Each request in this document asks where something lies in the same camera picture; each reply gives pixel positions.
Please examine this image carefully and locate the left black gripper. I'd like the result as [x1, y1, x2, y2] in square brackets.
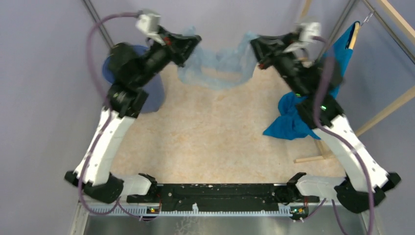
[133, 26, 202, 89]

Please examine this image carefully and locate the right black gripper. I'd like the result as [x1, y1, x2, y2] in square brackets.
[246, 33, 310, 99]

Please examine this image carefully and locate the translucent blue trash bag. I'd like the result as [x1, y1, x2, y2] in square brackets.
[178, 32, 258, 90]

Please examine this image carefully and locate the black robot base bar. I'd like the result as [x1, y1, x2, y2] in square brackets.
[126, 184, 320, 212]

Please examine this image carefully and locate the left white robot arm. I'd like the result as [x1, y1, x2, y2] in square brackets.
[65, 28, 202, 204]

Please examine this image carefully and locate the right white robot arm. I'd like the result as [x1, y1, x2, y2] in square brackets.
[250, 33, 401, 213]

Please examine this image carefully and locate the blue plastic trash bin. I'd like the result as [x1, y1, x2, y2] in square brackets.
[101, 55, 165, 114]

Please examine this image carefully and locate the wooden clothes hanger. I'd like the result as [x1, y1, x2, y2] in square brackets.
[348, 22, 361, 49]

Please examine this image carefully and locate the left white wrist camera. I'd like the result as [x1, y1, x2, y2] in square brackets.
[135, 9, 165, 45]

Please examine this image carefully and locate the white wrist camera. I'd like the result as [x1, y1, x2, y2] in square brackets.
[283, 22, 321, 53]
[135, 9, 165, 45]

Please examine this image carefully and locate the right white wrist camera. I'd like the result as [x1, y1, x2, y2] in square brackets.
[283, 22, 321, 53]

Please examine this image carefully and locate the wooden frame rack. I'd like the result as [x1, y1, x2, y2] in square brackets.
[294, 0, 415, 164]

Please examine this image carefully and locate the grey slotted cable duct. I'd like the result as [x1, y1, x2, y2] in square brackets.
[87, 203, 293, 217]

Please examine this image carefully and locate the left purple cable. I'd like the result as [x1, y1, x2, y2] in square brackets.
[77, 12, 143, 222]

